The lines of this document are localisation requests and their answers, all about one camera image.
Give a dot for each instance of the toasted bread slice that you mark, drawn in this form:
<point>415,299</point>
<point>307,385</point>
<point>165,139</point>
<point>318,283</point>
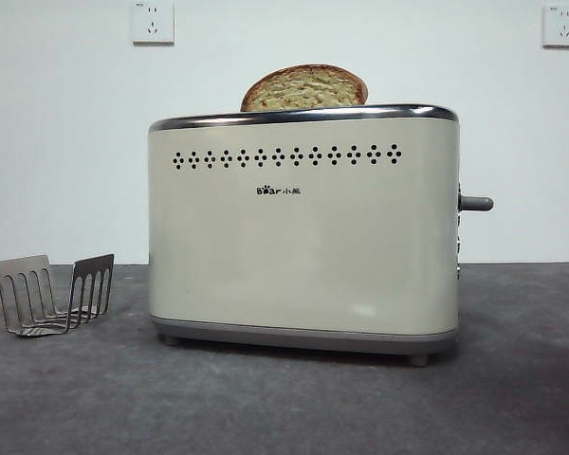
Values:
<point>308,90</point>

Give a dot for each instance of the grey toaster lever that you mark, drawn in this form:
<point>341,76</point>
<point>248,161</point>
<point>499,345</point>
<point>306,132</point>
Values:
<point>479,204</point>

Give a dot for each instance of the cream toaster with chrome top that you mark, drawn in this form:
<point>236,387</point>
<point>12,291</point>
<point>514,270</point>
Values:
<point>303,246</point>

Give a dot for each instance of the silver metal bread rack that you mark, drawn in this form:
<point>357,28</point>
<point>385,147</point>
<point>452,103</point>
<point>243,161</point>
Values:
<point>92,284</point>

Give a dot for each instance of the white wall socket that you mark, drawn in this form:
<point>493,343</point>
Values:
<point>153,23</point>
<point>562,28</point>

